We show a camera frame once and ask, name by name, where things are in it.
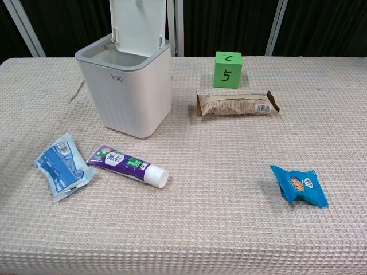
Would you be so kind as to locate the purple toothpaste tube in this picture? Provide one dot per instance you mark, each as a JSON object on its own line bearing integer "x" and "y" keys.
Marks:
{"x": 123, "y": 163}

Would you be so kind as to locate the brown snack bar wrapper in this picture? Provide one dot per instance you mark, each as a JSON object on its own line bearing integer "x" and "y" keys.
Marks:
{"x": 235, "y": 106}

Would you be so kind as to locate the small blue snack packet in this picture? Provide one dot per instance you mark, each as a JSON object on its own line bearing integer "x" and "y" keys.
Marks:
{"x": 298, "y": 184}

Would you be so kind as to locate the white metal frame post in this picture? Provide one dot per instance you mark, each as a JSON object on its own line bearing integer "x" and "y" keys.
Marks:
{"x": 171, "y": 28}
{"x": 25, "y": 28}
{"x": 275, "y": 28}
{"x": 180, "y": 28}

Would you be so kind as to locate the green numbered cube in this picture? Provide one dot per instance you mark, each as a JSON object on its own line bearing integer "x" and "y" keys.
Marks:
{"x": 228, "y": 71}

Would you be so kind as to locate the blue white crumpled wrapper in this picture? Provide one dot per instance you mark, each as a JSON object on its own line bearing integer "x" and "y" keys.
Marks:
{"x": 61, "y": 169}

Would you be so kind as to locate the beige waffle tablecloth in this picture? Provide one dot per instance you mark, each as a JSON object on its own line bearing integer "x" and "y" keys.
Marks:
{"x": 200, "y": 229}

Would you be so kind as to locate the thin brown stick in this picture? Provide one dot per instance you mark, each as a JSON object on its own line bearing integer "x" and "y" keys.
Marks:
{"x": 76, "y": 94}

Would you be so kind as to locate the white plastic trash bin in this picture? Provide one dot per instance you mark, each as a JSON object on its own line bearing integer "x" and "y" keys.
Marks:
{"x": 129, "y": 94}

